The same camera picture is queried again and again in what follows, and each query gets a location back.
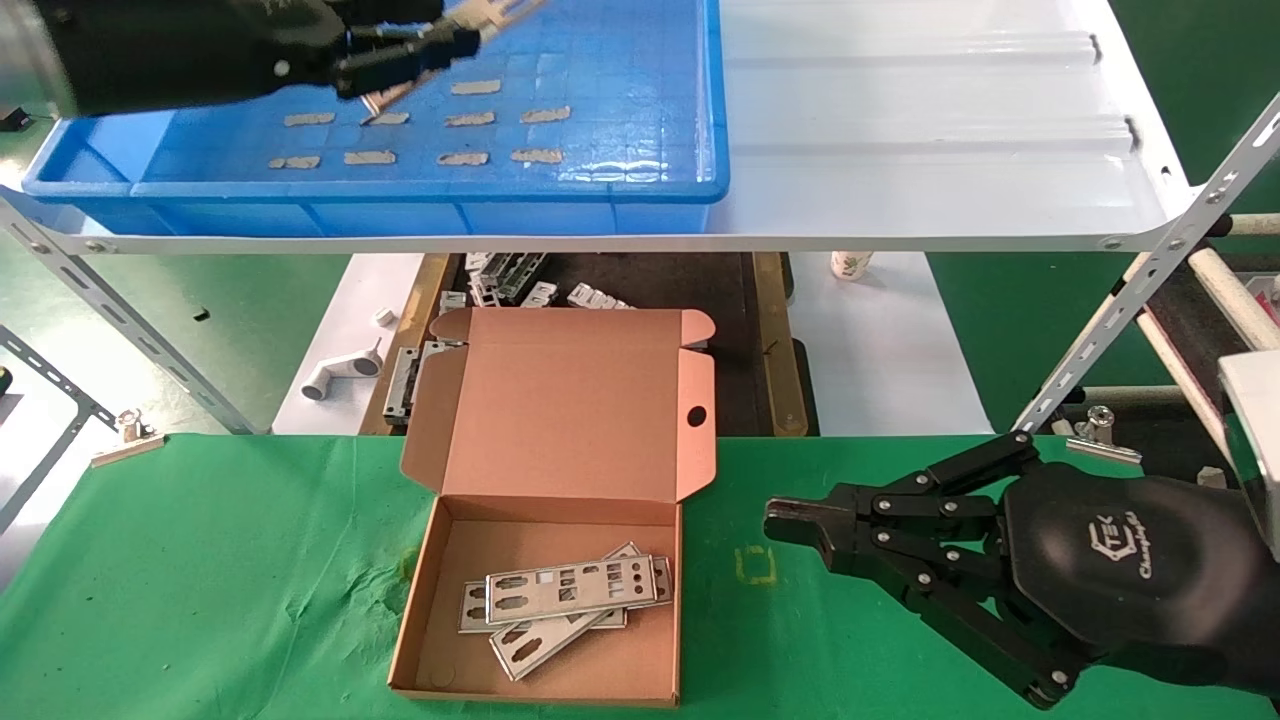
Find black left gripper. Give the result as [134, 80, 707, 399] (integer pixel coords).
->
[50, 0, 484, 117]

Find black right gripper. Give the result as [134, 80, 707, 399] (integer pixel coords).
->
[815, 462, 1280, 713]

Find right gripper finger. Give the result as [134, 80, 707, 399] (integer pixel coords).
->
[764, 430, 1043, 546]

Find silver IO shield plate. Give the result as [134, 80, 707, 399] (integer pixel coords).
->
[360, 0, 548, 126]
[485, 555, 661, 627]
[458, 580, 628, 635]
[490, 542, 674, 683]

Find blue plastic tray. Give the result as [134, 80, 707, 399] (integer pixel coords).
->
[22, 0, 729, 238]

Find brown cardboard box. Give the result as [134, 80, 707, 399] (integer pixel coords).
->
[388, 307, 719, 708]

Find white table board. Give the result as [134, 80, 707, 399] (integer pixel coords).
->
[270, 252, 991, 438]

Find silver binder clip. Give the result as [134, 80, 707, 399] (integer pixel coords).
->
[90, 408, 166, 469]
[1065, 405, 1143, 467]

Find pile of metal brackets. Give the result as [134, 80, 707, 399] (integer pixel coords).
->
[463, 252, 549, 307]

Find black bin with brass rails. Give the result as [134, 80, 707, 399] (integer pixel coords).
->
[360, 252, 821, 438]

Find white pipe fitting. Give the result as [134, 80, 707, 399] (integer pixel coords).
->
[300, 338, 384, 403]

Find perforated steel shelf strut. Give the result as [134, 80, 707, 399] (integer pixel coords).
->
[1012, 92, 1280, 433]
[0, 325, 118, 536]
[0, 195, 263, 435]

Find white metal shelf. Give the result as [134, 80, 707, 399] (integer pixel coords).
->
[0, 0, 1196, 256]

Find ribbed metal bracket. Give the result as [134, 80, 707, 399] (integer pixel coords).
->
[566, 283, 633, 311]

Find long metal bracket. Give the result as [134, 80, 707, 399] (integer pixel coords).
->
[383, 340, 463, 421]

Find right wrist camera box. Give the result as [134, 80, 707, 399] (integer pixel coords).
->
[1218, 350, 1280, 561]

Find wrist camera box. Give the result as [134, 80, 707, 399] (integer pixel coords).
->
[1218, 350, 1280, 561]
[0, 0, 76, 116]

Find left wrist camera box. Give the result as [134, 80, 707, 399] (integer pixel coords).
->
[0, 0, 76, 116]

